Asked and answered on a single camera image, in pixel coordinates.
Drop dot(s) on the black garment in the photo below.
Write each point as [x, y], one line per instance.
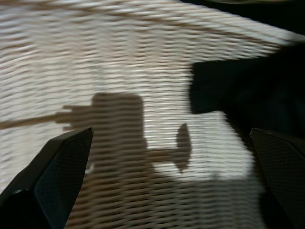
[238, 90]

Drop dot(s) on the pale woven laundry basket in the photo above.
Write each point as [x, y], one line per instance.
[95, 59]

